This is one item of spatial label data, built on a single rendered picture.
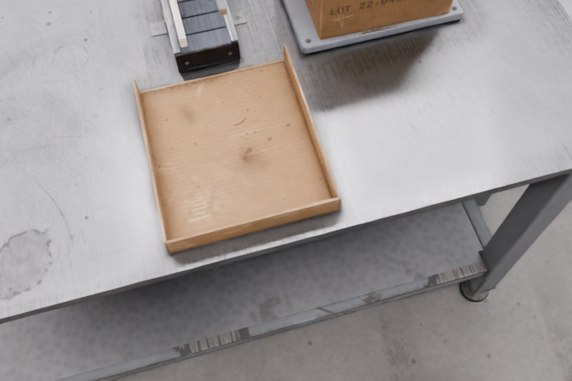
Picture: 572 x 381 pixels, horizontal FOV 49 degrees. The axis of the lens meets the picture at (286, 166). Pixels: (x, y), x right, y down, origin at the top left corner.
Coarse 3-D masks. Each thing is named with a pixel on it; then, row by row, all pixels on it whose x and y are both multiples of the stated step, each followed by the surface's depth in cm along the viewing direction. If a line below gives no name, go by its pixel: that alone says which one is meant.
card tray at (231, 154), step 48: (144, 96) 104; (192, 96) 104; (240, 96) 104; (288, 96) 104; (192, 144) 99; (240, 144) 99; (288, 144) 99; (192, 192) 95; (240, 192) 95; (288, 192) 95; (336, 192) 91; (192, 240) 88
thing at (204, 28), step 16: (176, 0) 108; (192, 0) 108; (208, 0) 108; (192, 16) 107; (208, 16) 106; (192, 32) 105; (208, 32) 105; (224, 32) 105; (192, 48) 103; (208, 48) 103
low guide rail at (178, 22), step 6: (174, 0) 104; (174, 6) 103; (174, 12) 102; (174, 18) 102; (180, 18) 102; (174, 24) 102; (180, 24) 101; (180, 30) 100; (180, 36) 100; (180, 42) 100; (186, 42) 100
